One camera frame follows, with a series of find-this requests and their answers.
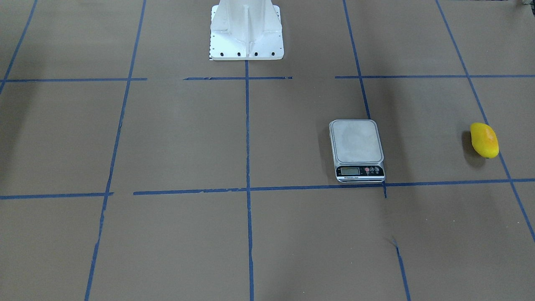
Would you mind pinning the silver digital kitchen scale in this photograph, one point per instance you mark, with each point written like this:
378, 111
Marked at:
357, 151

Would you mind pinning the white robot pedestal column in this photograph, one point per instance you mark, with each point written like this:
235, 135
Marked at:
246, 30

